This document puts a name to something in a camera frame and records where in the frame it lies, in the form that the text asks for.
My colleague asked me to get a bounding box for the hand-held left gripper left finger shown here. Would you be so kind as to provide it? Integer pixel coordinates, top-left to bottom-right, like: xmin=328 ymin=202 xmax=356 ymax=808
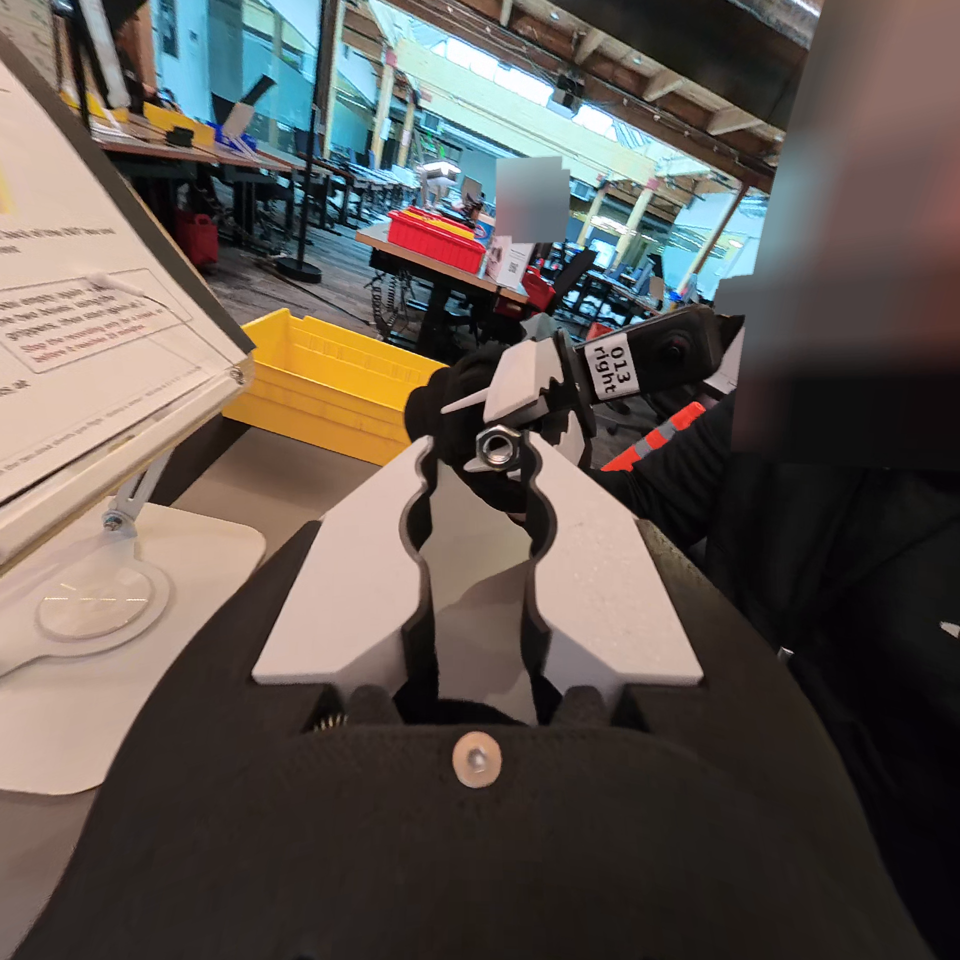
xmin=251 ymin=435 xmax=440 ymax=717

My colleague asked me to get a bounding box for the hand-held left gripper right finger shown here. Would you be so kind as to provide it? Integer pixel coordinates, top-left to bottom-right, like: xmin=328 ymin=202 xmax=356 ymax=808
xmin=525 ymin=433 xmax=706 ymax=717

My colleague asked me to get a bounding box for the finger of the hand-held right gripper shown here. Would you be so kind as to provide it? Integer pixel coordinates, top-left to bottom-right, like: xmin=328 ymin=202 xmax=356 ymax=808
xmin=553 ymin=414 xmax=588 ymax=468
xmin=442 ymin=339 xmax=567 ymax=430

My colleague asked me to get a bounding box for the silver hex nut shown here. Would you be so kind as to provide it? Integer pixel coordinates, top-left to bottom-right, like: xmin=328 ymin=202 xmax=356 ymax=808
xmin=476 ymin=423 xmax=524 ymax=471

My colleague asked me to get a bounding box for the yellow plastic bin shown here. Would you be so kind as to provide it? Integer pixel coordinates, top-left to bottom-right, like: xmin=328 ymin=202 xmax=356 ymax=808
xmin=223 ymin=307 xmax=451 ymax=468

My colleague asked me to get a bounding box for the person's right hand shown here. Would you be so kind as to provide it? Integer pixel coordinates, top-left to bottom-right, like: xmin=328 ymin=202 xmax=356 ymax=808
xmin=405 ymin=341 xmax=541 ymax=528

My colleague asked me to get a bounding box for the orange safety vest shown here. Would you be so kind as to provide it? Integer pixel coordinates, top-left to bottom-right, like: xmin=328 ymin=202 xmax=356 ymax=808
xmin=600 ymin=401 xmax=708 ymax=474

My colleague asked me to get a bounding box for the white printed box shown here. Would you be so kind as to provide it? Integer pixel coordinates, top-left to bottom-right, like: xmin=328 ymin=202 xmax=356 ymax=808
xmin=487 ymin=236 xmax=537 ymax=290

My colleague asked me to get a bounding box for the red parts tray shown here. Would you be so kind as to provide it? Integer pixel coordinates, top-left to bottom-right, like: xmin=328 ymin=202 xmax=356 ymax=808
xmin=387 ymin=208 xmax=487 ymax=275

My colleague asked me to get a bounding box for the person's torso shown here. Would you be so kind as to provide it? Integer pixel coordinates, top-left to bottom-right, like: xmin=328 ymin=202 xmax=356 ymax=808
xmin=705 ymin=450 xmax=960 ymax=960

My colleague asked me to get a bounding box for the black floor lamp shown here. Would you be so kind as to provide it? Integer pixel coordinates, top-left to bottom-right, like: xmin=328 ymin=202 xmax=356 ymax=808
xmin=274 ymin=0 xmax=339 ymax=286

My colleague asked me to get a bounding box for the red canister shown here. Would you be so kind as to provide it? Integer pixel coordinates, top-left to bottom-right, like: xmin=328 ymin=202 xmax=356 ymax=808
xmin=174 ymin=211 xmax=220 ymax=267

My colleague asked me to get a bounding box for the curved document stand board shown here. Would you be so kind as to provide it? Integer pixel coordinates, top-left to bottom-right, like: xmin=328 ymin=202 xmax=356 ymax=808
xmin=0 ymin=33 xmax=258 ymax=556

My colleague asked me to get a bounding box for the printed instruction sheet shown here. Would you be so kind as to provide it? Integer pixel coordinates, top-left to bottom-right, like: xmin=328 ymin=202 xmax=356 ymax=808
xmin=0 ymin=60 xmax=241 ymax=496

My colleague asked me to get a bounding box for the small easel board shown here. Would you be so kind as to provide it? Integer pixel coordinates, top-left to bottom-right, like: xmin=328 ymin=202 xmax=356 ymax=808
xmin=71 ymin=0 xmax=132 ymax=110

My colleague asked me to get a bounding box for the black coiled cable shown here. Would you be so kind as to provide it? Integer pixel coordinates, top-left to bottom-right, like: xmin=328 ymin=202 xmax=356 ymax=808
xmin=367 ymin=270 xmax=414 ymax=339

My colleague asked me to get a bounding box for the clear stand bracket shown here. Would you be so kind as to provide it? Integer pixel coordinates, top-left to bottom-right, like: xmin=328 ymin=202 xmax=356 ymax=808
xmin=101 ymin=450 xmax=170 ymax=535

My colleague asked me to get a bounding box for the wire sheet clip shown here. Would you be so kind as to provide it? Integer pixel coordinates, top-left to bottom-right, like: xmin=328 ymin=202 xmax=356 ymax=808
xmin=86 ymin=271 xmax=249 ymax=384

